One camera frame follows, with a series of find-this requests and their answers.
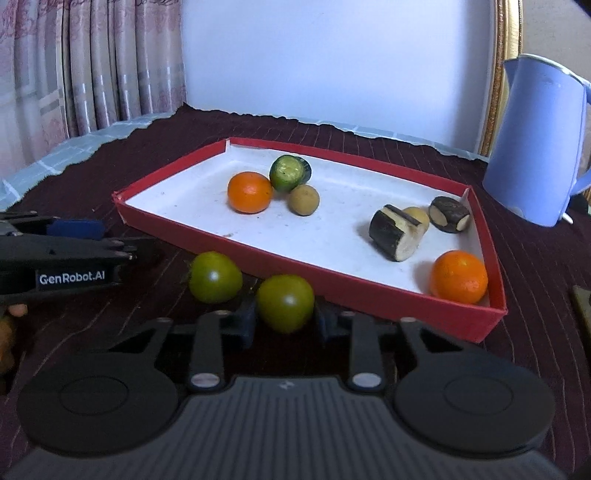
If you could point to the red cardboard tray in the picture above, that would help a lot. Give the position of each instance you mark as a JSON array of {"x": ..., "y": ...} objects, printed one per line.
[{"x": 332, "y": 230}]

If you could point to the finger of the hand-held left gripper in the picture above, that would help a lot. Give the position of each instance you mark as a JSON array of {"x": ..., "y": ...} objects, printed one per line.
[
  {"x": 120, "y": 251},
  {"x": 76, "y": 228}
]

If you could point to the orange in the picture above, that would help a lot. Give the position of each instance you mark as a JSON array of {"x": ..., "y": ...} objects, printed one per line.
[
  {"x": 249, "y": 191},
  {"x": 459, "y": 276}
]

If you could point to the gold framed wall panel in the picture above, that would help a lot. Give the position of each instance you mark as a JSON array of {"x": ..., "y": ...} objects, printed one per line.
[{"x": 505, "y": 46}]

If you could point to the large dark sugarcane piece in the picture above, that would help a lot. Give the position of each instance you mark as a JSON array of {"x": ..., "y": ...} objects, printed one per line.
[{"x": 397, "y": 233}]

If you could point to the round brown fruit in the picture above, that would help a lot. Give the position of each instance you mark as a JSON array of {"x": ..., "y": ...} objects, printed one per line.
[
  {"x": 418, "y": 216},
  {"x": 304, "y": 199}
]

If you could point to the green tomato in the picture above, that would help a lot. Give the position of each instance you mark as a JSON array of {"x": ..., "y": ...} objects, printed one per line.
[
  {"x": 214, "y": 277},
  {"x": 285, "y": 302}
]

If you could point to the blue electric kettle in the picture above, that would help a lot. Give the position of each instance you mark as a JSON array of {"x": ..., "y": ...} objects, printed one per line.
[{"x": 535, "y": 147}]

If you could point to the person's left hand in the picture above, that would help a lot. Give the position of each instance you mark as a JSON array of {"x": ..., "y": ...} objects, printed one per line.
[{"x": 16, "y": 310}]

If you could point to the light blue checked tablecloth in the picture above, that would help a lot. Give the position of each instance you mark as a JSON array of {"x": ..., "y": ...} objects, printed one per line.
[{"x": 60, "y": 154}]

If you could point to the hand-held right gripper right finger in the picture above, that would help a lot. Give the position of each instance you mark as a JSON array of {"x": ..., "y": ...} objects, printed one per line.
[{"x": 325, "y": 323}]

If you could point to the pink patterned curtain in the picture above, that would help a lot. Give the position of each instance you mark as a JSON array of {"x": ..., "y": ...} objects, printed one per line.
[{"x": 92, "y": 60}]

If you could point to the dark striped cloth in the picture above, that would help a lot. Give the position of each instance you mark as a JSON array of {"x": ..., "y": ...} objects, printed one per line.
[{"x": 531, "y": 258}]

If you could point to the green cucumber piece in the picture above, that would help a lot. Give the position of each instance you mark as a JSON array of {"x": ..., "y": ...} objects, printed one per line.
[{"x": 288, "y": 173}]

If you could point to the dark flat object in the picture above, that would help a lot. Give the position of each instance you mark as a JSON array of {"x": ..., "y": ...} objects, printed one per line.
[{"x": 582, "y": 307}]

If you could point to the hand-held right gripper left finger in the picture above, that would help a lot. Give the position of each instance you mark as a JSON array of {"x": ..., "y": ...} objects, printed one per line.
[{"x": 247, "y": 323}]

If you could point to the small dark sugarcane piece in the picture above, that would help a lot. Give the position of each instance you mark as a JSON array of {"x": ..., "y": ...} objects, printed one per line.
[{"x": 449, "y": 214}]

